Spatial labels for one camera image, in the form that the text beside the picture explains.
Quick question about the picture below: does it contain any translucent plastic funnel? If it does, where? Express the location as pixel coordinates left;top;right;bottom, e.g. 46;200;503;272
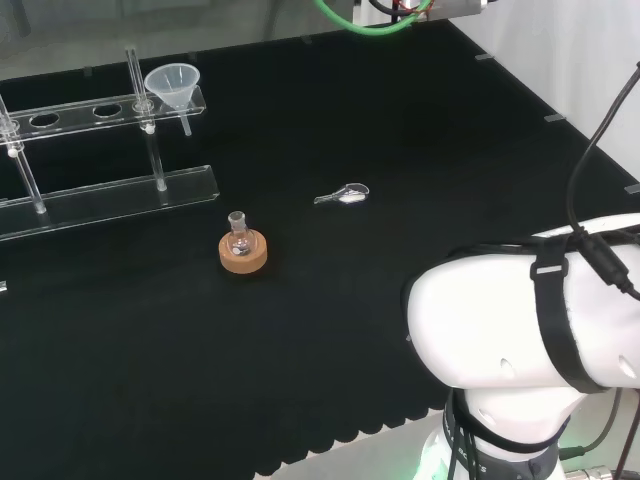
143;63;202;138

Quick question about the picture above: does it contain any cork ring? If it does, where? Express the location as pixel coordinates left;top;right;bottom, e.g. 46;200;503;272
218;228;269;276

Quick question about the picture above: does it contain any black cloth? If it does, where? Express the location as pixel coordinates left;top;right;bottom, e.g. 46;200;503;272
0;18;640;480

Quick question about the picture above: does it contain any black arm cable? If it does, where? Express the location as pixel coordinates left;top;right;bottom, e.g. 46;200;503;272
566;61;640;302

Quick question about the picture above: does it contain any green cable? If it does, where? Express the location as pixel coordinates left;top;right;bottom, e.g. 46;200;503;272
313;0;434;38

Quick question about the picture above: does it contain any small round-bottom glass flask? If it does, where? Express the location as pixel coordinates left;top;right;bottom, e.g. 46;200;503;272
225;210;253;259

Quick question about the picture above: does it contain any clear acrylic funnel stand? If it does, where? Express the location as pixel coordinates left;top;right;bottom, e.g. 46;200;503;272
0;46;221;244

